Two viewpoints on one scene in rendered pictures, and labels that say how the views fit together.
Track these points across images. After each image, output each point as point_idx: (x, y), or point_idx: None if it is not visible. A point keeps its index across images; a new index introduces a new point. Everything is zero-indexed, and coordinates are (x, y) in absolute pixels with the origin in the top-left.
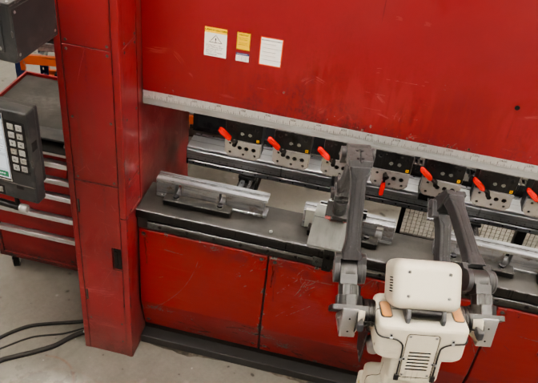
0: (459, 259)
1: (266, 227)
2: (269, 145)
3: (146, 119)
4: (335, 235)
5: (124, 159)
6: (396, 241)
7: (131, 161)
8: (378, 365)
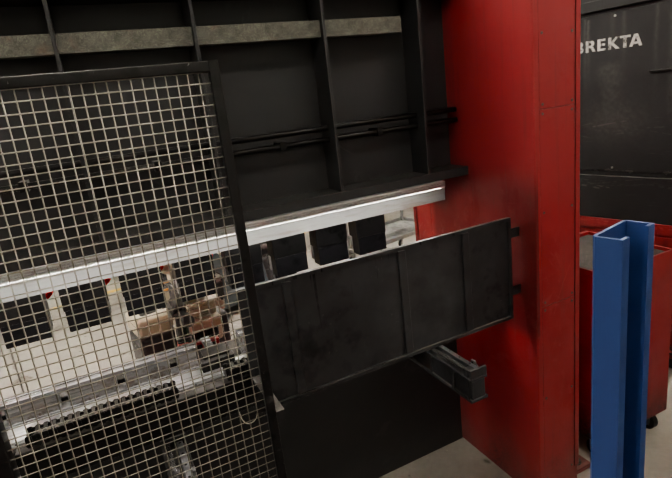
0: (169, 360)
1: None
2: (452, 367)
3: (442, 218)
4: None
5: (414, 218)
6: (235, 353)
7: (423, 231)
8: (206, 298)
